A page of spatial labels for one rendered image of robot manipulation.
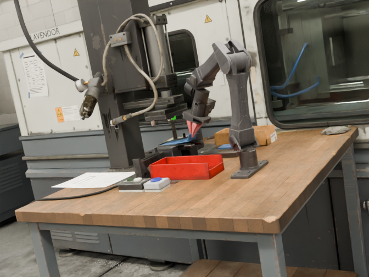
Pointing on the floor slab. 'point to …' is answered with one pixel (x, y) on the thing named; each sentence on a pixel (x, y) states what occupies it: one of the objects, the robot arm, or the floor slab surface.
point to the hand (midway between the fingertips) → (192, 135)
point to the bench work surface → (216, 209)
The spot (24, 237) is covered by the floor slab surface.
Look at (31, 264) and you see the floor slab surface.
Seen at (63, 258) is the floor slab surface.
